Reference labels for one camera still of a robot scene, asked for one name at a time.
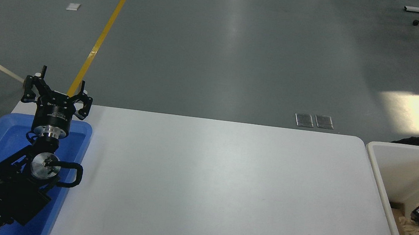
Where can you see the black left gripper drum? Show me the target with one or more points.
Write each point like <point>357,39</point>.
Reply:
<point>54,111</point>

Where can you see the tan paper ball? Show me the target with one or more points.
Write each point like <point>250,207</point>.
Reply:
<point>409,227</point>

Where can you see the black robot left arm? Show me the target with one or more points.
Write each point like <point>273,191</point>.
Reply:
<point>8,189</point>

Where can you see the metal floor outlet plate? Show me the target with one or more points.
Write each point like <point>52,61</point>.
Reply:
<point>304,120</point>
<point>324,122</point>

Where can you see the long white table foot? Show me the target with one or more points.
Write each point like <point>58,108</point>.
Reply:
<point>417,9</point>

